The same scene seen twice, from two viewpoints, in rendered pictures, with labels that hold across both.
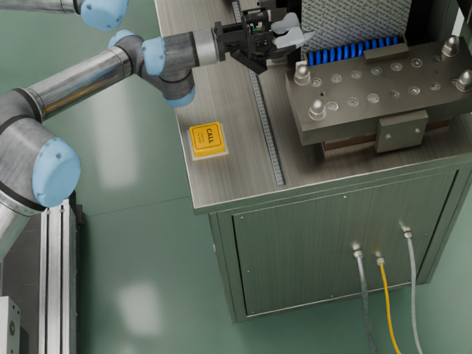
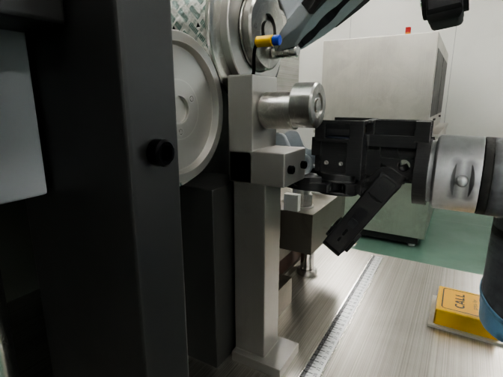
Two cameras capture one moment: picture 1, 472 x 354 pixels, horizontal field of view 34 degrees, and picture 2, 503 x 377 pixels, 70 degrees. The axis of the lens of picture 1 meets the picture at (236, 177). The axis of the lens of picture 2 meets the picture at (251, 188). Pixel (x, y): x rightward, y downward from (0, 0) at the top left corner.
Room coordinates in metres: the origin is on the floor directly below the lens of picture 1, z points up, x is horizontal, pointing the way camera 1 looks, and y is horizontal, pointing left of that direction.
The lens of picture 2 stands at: (1.45, 0.06, 1.18)
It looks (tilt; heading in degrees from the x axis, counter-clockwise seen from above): 14 degrees down; 215
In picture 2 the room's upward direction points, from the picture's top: straight up
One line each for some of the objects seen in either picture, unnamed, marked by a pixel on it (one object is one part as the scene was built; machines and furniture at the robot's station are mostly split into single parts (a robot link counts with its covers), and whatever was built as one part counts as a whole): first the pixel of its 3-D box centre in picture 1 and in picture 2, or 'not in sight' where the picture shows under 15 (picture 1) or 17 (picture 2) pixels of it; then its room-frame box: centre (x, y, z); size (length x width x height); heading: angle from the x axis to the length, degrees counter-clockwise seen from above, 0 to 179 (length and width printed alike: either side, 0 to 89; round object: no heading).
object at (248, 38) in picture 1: (244, 37); (370, 158); (1.05, -0.05, 1.12); 0.12 x 0.08 x 0.09; 95
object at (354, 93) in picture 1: (383, 90); (224, 201); (0.95, -0.34, 1.00); 0.40 x 0.16 x 0.06; 95
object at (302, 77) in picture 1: (302, 72); (301, 191); (0.99, -0.17, 1.05); 0.04 x 0.04 x 0.04
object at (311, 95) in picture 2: not in sight; (308, 105); (1.15, -0.08, 1.18); 0.04 x 0.02 x 0.04; 5
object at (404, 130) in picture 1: (400, 133); not in sight; (0.86, -0.36, 0.97); 0.10 x 0.03 x 0.11; 95
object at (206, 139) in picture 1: (206, 139); (465, 310); (0.94, 0.05, 0.91); 0.07 x 0.07 x 0.02; 5
